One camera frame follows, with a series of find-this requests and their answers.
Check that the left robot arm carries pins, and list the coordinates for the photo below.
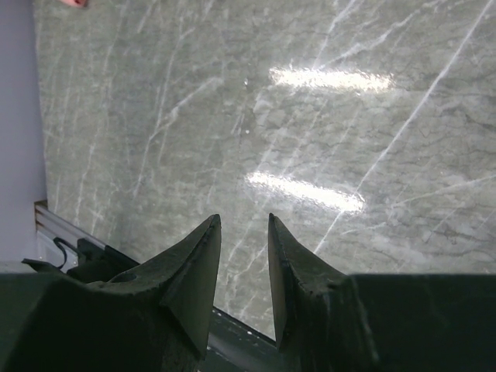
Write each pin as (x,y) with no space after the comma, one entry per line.
(93,262)

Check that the aluminium rail frame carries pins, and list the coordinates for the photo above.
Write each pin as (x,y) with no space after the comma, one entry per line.
(66,228)

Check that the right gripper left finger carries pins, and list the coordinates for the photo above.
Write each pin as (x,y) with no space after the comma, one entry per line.
(152,317)

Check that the folded pink t shirt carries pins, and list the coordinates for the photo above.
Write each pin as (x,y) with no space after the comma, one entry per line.
(76,3)

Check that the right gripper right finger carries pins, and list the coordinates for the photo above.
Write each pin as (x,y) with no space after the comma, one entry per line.
(325,320)

